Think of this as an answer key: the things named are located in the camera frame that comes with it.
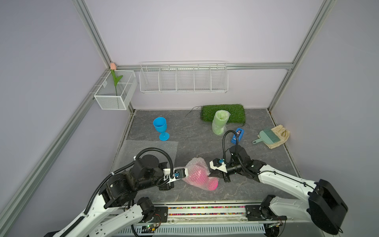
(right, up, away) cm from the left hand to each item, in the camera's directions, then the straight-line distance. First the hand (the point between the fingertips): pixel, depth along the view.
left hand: (179, 170), depth 62 cm
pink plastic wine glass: (+8, -3, +3) cm, 9 cm away
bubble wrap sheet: (+6, +4, +2) cm, 7 cm away
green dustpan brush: (+58, +11, +40) cm, 71 cm away
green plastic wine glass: (+22, +21, +33) cm, 45 cm away
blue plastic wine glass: (-16, +19, +32) cm, 40 cm away
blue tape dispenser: (+38, +14, +39) cm, 56 cm away
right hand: (+14, -5, +13) cm, 20 cm away
